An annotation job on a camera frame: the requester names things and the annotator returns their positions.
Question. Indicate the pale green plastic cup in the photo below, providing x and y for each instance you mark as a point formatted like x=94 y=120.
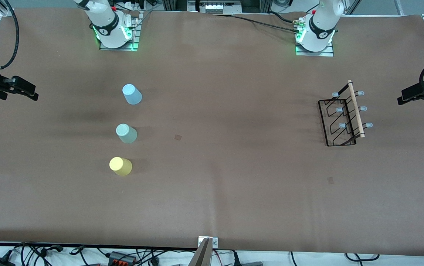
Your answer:
x=127 y=134

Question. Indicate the yellow plastic cup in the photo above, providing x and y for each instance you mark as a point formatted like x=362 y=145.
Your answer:
x=121 y=167

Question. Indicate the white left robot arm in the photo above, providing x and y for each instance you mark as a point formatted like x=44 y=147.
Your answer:
x=319 y=26

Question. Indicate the light blue plastic cup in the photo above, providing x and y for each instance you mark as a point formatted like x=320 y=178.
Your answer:
x=133 y=95

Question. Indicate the white power strip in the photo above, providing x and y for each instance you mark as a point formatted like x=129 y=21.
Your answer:
x=134 y=5

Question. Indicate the black power adapter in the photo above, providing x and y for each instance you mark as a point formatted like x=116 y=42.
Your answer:
x=1 y=262

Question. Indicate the black orange connector block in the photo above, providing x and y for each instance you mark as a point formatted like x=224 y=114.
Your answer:
x=122 y=258

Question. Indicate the brown table mat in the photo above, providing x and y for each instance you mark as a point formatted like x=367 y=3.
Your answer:
x=234 y=203

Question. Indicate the silver device with white slots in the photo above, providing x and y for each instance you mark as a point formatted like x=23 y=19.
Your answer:
x=217 y=6

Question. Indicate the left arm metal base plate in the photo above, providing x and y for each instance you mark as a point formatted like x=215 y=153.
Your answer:
x=328 y=53

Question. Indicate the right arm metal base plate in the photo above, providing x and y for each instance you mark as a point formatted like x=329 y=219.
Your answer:
x=138 y=33

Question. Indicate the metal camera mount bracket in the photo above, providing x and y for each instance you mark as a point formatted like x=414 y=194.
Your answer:
x=203 y=253

